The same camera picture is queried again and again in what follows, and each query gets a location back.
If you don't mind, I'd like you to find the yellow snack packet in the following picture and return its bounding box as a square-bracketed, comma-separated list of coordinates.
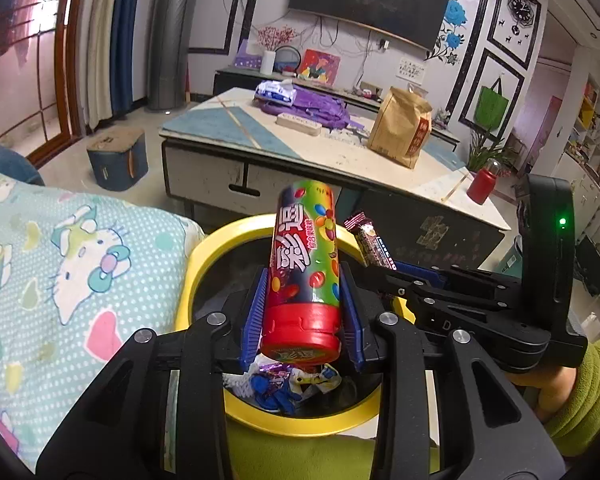
[287, 364, 343, 402]

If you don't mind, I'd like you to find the beige curtain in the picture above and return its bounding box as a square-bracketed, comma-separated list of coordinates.
[81, 0, 127, 134]

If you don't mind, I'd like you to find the wooden stick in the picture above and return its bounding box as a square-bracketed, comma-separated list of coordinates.
[441, 168, 474, 205]

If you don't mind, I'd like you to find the brown paper bag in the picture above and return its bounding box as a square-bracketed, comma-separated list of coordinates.
[366, 85, 434, 171]

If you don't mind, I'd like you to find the person's right hand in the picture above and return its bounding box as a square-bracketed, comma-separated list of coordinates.
[509, 366, 579, 424]

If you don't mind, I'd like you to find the white paper wall note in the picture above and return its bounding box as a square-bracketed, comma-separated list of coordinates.
[395, 56, 429, 87]

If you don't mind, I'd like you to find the blue grey cushion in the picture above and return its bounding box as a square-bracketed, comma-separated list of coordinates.
[0, 136, 47, 187]

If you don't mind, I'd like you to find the purple backpack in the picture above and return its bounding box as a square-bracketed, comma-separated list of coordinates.
[259, 91, 367, 134]

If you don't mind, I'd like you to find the white blue coffee table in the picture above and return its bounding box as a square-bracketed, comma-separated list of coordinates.
[158, 85, 513, 282]

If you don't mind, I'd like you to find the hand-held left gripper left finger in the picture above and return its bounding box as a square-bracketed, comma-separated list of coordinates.
[35, 266, 271, 480]

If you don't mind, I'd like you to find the round table mirror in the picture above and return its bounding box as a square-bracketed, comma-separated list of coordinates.
[274, 44, 302, 74]

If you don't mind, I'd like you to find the colourful painting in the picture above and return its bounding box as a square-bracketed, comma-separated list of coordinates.
[296, 48, 343, 87]

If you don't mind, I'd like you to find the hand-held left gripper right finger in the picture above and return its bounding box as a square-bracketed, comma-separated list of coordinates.
[337, 260, 567, 480]

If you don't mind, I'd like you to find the red bottle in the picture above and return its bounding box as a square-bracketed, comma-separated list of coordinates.
[465, 156, 503, 207]

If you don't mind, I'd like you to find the grey standing air conditioner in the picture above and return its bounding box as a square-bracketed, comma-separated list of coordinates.
[145, 0, 202, 113]

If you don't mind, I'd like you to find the white power strip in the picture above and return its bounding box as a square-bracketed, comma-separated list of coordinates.
[275, 111, 323, 138]

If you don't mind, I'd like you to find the potted green plant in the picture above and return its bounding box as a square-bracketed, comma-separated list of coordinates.
[464, 126, 519, 177]

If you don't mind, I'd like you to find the red green candy tube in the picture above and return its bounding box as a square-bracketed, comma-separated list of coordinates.
[258, 178, 343, 366]

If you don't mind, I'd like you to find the white blue tissue pack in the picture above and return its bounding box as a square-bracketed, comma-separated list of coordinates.
[253, 78, 297, 108]

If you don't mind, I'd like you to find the wooden frame glass sliding door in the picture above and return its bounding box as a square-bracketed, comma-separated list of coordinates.
[0, 0, 82, 167]

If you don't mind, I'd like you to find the green bag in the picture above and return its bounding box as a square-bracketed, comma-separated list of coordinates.
[474, 75, 511, 132]

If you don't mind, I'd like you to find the purple box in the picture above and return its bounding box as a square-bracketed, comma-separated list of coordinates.
[233, 38, 262, 69]

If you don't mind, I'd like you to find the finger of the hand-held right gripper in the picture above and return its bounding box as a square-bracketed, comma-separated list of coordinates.
[393, 260, 452, 284]
[364, 264, 417, 307]

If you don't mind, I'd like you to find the blue curtain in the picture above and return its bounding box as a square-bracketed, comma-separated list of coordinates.
[109, 0, 147, 117]

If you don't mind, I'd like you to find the brown chocolate bar wrapper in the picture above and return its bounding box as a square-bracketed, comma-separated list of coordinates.
[342, 210, 399, 272]

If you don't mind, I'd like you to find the black wall clock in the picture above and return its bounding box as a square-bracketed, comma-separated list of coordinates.
[506, 0, 538, 37]

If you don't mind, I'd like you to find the yellow round trash bin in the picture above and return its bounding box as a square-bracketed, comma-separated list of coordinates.
[174, 211, 417, 437]

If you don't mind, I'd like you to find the person's right forearm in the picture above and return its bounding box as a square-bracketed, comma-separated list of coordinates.
[544, 336, 600, 457]

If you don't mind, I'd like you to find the blue storage stool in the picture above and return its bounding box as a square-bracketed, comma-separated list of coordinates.
[85, 126, 150, 193]

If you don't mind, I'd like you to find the black wall television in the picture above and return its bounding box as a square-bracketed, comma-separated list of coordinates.
[286, 0, 454, 53]

